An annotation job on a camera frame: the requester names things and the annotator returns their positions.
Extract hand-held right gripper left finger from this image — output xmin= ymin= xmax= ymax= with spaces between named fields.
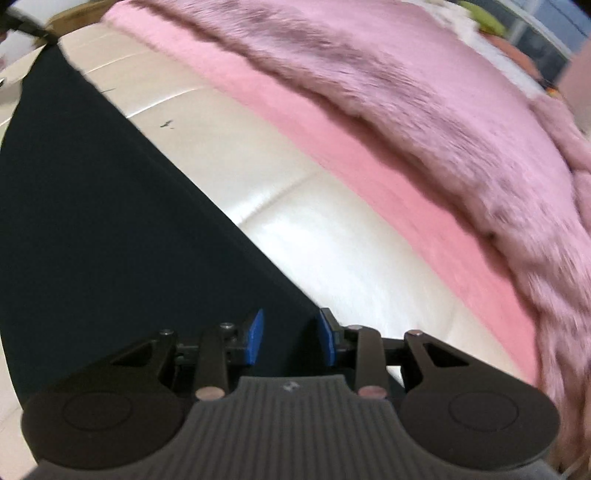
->
xmin=110 ymin=308 xmax=265 ymax=400

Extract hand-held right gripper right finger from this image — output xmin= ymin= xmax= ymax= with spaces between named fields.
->
xmin=318 ymin=307 xmax=467 ymax=399

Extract black pants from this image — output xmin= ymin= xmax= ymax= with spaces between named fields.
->
xmin=0 ymin=44 xmax=326 ymax=404

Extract white leather bench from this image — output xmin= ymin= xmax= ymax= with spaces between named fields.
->
xmin=0 ymin=21 xmax=541 ymax=467

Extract pink bed sheet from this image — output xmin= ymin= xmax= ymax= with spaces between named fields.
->
xmin=99 ymin=9 xmax=541 ymax=386

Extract pink fluffy blanket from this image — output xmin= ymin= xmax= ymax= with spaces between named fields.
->
xmin=99 ymin=0 xmax=591 ymax=467

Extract orange pillow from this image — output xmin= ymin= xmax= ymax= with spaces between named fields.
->
xmin=489 ymin=34 xmax=546 ymax=95

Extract pink curtain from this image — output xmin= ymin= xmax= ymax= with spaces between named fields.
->
xmin=558 ymin=46 xmax=591 ymax=137

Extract green pillow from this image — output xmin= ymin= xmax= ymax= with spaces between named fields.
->
xmin=462 ymin=0 xmax=507 ymax=38

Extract barred window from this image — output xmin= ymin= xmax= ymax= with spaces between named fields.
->
xmin=503 ymin=0 xmax=571 ymax=88

